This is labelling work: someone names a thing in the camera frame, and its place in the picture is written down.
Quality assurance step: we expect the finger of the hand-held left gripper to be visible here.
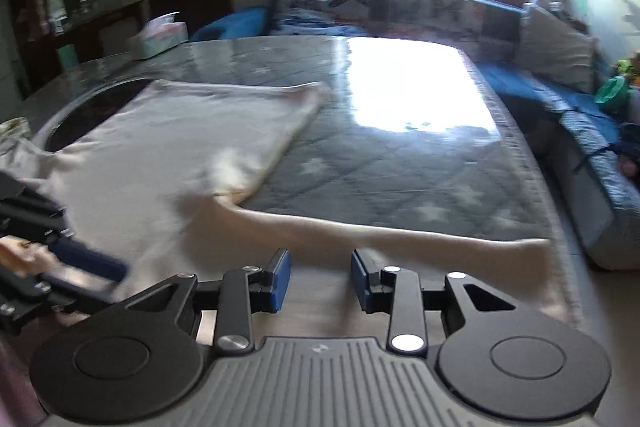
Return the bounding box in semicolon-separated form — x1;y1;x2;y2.
47;234;130;283
37;271;123;314

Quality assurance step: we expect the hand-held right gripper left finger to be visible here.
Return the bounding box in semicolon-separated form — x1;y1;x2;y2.
117;248;293;355

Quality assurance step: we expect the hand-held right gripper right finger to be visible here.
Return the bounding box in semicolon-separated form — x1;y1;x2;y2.
350;248;519;355

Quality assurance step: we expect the cream white towel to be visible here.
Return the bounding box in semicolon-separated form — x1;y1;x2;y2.
0;79;552;315

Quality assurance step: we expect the person's left hand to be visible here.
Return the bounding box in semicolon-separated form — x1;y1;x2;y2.
0;238;60;280

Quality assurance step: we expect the grey star quilted mat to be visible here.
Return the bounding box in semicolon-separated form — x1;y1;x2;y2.
30;35;587;329

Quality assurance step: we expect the teal cup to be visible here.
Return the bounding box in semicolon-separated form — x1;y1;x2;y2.
56;44;79;71

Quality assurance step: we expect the white tissue box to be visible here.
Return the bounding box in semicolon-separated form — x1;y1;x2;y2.
125;12;189;60

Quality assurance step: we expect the blue sofa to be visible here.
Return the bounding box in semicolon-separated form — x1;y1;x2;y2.
191;0;640;271

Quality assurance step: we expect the grey patterned sofa cover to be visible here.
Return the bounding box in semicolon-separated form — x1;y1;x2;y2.
557;107;640;270

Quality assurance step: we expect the patterned blue cushion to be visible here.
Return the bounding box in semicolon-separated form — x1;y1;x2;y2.
273;0;376;40

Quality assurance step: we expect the patterned grey cushion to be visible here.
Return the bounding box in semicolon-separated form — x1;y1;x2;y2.
384;0;525;54

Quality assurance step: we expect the beige cushion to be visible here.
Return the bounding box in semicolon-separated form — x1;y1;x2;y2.
514;1;599;96

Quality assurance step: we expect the green toy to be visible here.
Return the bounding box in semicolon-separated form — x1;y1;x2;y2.
594;57;640;110

